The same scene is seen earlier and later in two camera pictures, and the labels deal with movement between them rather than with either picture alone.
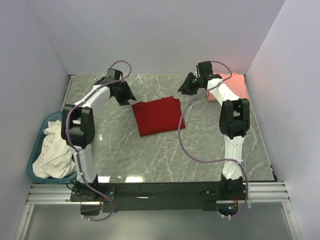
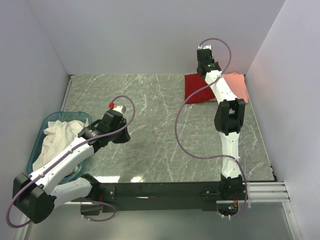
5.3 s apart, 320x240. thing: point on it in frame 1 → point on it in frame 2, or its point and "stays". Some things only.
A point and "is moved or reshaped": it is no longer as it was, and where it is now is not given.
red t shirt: [158, 116] is moved or reshaped
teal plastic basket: [35, 152] stays
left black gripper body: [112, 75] → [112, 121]
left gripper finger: [122, 92] → [121, 136]
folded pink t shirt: [236, 84] stays
